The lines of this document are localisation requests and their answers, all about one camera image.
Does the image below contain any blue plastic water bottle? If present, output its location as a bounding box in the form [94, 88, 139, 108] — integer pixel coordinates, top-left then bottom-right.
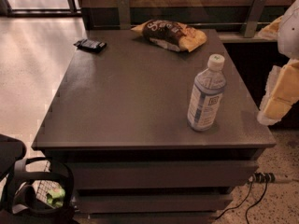
[187, 54, 227, 132]

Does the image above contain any black chair seat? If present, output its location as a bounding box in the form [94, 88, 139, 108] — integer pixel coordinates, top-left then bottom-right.
[0, 134, 26, 181]

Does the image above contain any dark grey drawer cabinet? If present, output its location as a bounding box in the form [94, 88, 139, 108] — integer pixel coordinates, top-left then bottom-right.
[34, 30, 275, 224]

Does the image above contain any dark rxbar blueberry wrapper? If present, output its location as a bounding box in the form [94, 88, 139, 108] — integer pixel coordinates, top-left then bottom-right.
[75, 39, 107, 53]

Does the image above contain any brown yellow chip bag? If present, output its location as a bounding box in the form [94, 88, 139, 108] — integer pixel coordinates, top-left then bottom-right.
[132, 20, 207, 52]

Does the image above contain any wire basket with green item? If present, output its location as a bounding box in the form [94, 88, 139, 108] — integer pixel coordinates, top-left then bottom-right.
[36, 161, 68, 209]

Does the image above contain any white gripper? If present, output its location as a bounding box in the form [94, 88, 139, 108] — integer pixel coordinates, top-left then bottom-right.
[257, 0, 299, 126]

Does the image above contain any metal rail with brackets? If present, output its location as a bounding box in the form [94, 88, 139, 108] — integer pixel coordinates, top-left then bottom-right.
[81, 0, 287, 34]

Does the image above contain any black power cable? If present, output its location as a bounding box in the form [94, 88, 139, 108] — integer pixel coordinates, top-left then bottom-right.
[215, 180, 269, 224]

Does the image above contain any power strip on floor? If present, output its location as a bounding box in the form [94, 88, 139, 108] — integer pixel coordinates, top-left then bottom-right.
[248, 172, 293, 185]

